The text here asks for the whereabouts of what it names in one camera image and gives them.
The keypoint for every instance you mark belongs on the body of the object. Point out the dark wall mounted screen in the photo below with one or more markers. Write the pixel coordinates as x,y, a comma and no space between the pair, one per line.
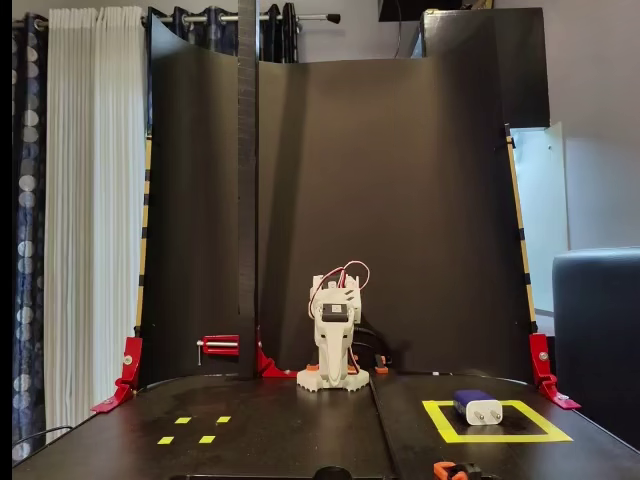
425,9

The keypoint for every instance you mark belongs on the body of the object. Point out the black cabinet panel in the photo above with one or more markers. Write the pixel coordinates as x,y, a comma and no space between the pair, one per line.
500,60

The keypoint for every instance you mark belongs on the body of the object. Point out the red corner bracket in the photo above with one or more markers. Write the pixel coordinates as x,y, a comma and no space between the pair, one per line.
131,360
539,350

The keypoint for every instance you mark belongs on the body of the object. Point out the dark blue armchair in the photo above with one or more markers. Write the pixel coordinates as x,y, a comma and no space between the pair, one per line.
600,325

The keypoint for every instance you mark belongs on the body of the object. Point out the black backdrop sheet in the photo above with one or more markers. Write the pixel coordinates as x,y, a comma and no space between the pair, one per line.
400,200

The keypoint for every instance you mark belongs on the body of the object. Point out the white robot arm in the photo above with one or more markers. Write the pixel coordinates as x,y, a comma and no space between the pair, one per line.
307,381

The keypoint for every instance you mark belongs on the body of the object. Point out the red screw clamp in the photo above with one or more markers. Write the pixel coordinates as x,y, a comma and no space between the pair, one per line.
222,345

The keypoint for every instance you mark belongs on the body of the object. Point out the red post foot bracket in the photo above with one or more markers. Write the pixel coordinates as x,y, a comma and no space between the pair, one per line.
270,369

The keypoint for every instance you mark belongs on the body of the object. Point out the dark blue dotted curtain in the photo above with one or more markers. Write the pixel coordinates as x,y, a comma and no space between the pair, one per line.
30,200
280,40

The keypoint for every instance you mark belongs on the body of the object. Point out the metal curtain rod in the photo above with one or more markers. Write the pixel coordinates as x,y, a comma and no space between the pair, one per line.
315,19

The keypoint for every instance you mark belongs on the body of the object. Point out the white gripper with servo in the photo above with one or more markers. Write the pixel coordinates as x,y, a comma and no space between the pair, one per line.
328,334

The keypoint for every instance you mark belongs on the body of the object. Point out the blue and white charger plug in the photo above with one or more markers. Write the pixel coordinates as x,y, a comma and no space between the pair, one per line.
482,414

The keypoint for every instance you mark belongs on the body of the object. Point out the yellow tape square outline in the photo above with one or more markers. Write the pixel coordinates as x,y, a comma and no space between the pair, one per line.
500,439

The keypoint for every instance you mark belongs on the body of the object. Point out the orange and black spring clamp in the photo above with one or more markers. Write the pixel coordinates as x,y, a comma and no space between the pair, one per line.
442,471

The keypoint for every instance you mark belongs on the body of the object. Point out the black flat bar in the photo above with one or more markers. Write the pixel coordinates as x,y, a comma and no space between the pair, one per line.
385,425

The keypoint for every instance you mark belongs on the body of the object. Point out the orange and black bar clamp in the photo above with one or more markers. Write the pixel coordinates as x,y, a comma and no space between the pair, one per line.
382,369

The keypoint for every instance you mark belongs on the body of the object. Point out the black vertical notched post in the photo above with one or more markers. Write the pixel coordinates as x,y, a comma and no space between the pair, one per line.
247,200

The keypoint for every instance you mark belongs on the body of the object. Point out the white pleated curtain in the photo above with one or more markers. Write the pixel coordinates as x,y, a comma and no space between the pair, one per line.
95,200

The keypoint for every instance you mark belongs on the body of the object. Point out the striped wooden support stick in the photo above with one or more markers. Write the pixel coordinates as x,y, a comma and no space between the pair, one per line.
145,210
520,225

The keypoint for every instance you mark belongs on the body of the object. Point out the small orange base clamp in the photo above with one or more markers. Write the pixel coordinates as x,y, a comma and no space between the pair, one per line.
313,368
353,368

